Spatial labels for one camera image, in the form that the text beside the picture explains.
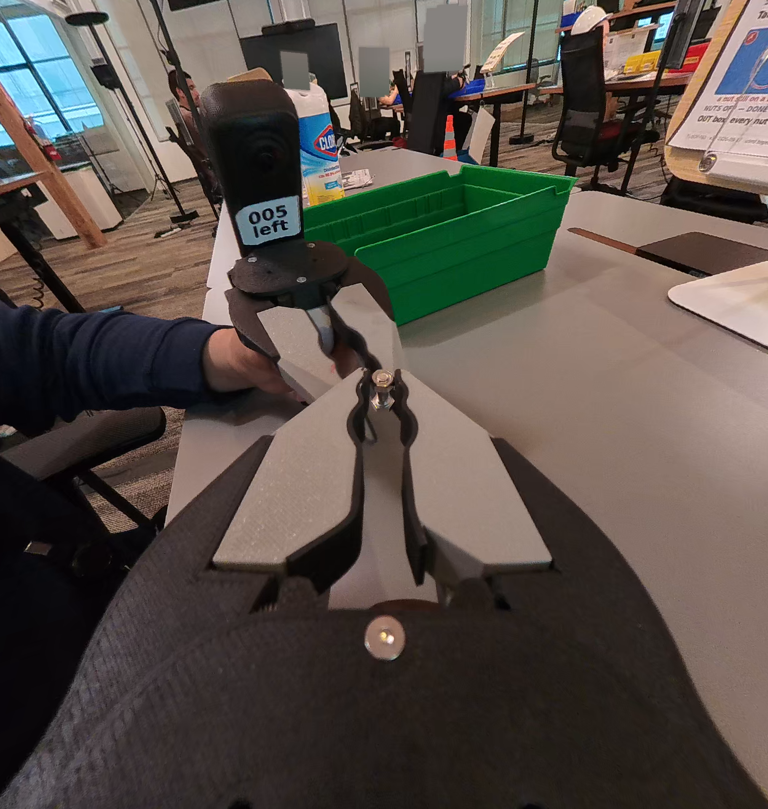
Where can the person's office chair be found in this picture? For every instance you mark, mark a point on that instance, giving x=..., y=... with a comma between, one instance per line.
x=87, y=436

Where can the red storage bin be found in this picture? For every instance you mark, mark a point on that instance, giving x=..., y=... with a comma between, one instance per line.
x=696, y=58

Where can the person's left forearm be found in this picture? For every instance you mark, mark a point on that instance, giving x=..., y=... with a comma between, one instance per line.
x=93, y=360

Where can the printed instruction sheet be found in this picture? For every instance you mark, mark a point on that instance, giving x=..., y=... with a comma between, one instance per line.
x=737, y=76

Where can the white paper sign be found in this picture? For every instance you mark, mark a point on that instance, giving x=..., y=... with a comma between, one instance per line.
x=501, y=50

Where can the small steel nut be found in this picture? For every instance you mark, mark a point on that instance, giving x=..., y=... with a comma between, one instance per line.
x=381, y=402

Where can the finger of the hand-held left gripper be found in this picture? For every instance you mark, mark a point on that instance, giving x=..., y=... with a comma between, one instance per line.
x=292, y=347
x=374, y=316

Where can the white stand base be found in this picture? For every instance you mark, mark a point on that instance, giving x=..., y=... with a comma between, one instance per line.
x=725, y=297

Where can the black wall screen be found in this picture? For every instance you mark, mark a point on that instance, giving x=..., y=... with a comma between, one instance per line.
x=327, y=50

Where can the person's left hand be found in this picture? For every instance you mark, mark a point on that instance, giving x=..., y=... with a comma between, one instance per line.
x=232, y=366

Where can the orange traffic cone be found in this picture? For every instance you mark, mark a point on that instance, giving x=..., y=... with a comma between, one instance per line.
x=450, y=142

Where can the cardboard box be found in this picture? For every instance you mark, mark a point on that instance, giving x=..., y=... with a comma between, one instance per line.
x=251, y=74

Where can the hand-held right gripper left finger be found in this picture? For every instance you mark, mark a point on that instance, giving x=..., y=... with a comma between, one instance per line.
x=295, y=493

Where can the wooden display board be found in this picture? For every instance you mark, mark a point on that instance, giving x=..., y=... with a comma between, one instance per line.
x=706, y=174

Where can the printed paper leaflet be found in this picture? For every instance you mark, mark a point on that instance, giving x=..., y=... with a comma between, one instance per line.
x=356, y=179

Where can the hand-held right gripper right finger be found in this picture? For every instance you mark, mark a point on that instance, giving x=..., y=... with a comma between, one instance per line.
x=472, y=499

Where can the white hard hat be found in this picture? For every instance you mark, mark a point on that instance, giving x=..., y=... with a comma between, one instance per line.
x=591, y=19

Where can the green plastic bin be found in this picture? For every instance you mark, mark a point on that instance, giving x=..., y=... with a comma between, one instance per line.
x=472, y=253

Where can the yellow storage bins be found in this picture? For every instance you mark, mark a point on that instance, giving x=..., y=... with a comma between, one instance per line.
x=643, y=62

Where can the black light stand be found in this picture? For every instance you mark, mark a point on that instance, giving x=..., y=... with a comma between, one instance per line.
x=87, y=17

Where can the disinfecting wipes canister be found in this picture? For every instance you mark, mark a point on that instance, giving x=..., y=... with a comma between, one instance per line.
x=324, y=158

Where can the black office chair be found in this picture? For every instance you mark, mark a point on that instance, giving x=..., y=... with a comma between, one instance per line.
x=583, y=82

